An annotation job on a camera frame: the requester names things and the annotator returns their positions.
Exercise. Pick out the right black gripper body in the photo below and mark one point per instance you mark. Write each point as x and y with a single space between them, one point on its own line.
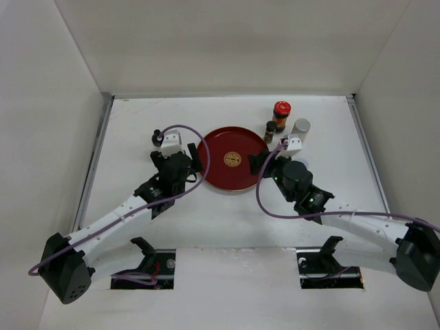
275 168

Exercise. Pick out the tall silver lid jar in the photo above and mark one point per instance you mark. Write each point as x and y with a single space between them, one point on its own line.
301 128

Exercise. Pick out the black knob cap salt bottle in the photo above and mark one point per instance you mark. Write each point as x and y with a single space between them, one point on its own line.
157 138

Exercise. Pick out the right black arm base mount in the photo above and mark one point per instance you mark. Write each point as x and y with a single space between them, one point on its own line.
318 269

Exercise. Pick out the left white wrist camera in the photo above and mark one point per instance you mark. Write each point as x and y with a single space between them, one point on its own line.
171 143

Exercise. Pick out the small black cap spice bottle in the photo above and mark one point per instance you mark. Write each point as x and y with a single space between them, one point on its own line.
270 129

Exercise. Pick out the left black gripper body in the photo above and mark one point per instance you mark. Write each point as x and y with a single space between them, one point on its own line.
159 159

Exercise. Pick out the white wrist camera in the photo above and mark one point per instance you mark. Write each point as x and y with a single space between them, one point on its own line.
292 144
171 143

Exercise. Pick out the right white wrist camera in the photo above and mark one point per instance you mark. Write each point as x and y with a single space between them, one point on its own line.
292 144

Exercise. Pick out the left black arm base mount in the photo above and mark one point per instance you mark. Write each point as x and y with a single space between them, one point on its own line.
157 267

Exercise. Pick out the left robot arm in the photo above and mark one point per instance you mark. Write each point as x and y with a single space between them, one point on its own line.
113 246

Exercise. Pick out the red lid chili sauce jar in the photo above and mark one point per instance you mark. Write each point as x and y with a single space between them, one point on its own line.
281 112

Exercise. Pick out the red round tray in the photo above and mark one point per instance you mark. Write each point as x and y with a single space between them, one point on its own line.
229 148

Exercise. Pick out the white blue lid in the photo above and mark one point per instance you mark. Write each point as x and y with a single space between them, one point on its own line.
302 160

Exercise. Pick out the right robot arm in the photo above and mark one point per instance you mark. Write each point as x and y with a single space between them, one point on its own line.
405 246

